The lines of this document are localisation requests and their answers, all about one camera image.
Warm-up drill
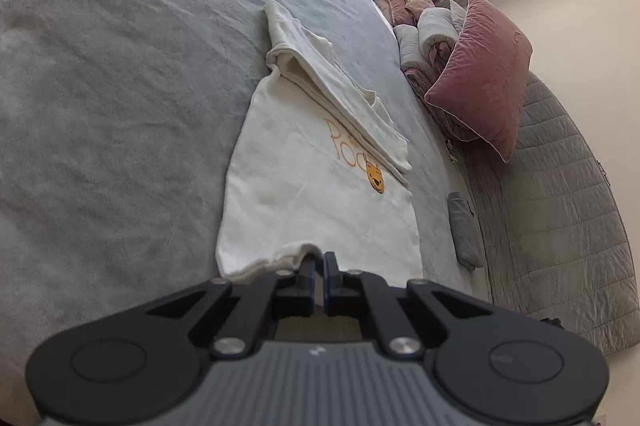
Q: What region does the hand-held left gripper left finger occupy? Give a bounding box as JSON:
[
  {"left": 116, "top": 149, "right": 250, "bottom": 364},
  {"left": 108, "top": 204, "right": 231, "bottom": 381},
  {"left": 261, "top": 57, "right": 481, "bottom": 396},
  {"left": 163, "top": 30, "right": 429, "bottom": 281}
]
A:
[{"left": 140, "top": 254, "right": 318, "bottom": 360}]

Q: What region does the grey quilted headboard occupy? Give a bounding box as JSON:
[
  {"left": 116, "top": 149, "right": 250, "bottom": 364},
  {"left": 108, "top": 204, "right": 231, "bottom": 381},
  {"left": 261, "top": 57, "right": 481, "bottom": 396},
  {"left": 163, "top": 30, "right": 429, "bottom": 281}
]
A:
[{"left": 450, "top": 71, "right": 628, "bottom": 357}]

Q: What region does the pink cloth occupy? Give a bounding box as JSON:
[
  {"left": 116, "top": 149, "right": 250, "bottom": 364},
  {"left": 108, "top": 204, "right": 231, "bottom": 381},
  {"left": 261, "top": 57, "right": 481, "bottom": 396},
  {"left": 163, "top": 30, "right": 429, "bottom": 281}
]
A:
[{"left": 375, "top": 0, "right": 436, "bottom": 26}]

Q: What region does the white long-sleeve shirt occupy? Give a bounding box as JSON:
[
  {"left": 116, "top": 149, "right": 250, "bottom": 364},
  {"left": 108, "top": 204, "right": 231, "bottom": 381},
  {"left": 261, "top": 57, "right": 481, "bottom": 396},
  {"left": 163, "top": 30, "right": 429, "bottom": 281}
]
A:
[{"left": 216, "top": 0, "right": 421, "bottom": 284}]

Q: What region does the grey bed sheet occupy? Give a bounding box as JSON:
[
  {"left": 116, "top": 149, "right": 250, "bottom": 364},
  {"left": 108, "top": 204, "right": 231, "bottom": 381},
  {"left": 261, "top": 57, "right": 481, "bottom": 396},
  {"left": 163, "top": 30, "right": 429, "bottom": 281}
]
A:
[{"left": 0, "top": 0, "right": 496, "bottom": 426}]

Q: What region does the pink pillow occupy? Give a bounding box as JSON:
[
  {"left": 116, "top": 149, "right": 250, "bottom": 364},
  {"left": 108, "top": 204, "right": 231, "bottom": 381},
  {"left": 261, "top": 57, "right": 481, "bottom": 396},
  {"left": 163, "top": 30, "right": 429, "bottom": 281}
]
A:
[{"left": 424, "top": 0, "right": 533, "bottom": 163}]

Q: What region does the folded grey sweater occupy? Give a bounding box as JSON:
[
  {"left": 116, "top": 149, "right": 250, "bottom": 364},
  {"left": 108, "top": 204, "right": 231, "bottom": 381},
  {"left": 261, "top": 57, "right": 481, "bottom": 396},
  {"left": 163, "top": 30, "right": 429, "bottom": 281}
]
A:
[{"left": 447, "top": 191, "right": 485, "bottom": 271}]

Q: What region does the folded grey quilt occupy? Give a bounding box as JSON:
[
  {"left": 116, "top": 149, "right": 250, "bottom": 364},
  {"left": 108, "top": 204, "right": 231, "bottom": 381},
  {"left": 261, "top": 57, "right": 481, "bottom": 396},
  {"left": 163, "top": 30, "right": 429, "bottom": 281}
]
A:
[{"left": 392, "top": 0, "right": 481, "bottom": 147}]

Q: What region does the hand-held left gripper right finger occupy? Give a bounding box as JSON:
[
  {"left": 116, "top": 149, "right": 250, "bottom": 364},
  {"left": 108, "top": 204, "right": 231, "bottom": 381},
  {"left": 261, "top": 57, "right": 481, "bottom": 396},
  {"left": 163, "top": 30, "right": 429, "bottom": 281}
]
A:
[{"left": 323, "top": 251, "right": 496, "bottom": 360}]

